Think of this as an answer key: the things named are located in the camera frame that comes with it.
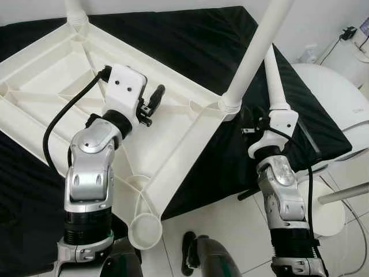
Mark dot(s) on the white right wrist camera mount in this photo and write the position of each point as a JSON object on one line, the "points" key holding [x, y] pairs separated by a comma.
{"points": [[279, 124]]}

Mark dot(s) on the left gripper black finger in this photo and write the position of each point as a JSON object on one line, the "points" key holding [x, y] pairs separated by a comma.
{"points": [[157, 97]]}

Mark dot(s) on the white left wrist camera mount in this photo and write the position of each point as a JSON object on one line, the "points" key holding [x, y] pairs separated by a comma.
{"points": [[125, 86]]}

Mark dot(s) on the white box appliance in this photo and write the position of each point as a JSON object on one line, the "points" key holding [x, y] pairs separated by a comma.
{"points": [[351, 60]]}

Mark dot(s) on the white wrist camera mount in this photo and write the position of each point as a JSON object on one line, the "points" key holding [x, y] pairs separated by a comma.
{"points": [[279, 124], [125, 86]]}

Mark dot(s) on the grey robot foot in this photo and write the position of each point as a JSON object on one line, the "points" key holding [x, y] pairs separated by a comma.
{"points": [[124, 259], [216, 259]]}

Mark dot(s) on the white plastic table top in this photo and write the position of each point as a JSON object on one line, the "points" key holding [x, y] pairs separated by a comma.
{"points": [[46, 81]]}

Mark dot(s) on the small white wall device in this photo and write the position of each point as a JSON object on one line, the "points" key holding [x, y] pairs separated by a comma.
{"points": [[311, 53]]}

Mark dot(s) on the white round base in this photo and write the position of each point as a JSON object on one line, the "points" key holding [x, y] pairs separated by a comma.
{"points": [[323, 210]]}

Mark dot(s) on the black wall plug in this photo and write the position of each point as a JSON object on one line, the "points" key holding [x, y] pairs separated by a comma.
{"points": [[347, 32]]}

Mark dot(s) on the grey robot right foot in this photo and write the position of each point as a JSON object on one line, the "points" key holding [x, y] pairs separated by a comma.
{"points": [[216, 259]]}

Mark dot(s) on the black table cloth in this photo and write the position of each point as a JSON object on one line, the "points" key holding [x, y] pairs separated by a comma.
{"points": [[202, 34]]}

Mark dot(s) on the grey metal rod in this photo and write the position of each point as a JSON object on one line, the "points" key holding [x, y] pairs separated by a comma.
{"points": [[346, 193]]}

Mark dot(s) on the grey robot left foot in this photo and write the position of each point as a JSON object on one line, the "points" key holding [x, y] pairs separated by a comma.
{"points": [[124, 259]]}

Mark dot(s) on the blue ribbed device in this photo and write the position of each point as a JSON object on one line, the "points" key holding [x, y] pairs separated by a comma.
{"points": [[365, 26]]}

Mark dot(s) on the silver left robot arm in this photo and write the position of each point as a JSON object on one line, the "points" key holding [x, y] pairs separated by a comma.
{"points": [[89, 173]]}

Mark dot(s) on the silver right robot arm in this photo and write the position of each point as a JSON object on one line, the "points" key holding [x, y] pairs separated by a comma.
{"points": [[282, 190]]}

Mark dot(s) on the black table frame bar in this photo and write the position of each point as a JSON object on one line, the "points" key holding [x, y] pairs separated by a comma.
{"points": [[248, 194]]}

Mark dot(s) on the white dome-shaped appliance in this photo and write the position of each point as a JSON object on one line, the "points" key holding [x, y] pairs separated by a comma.
{"points": [[334, 104]]}

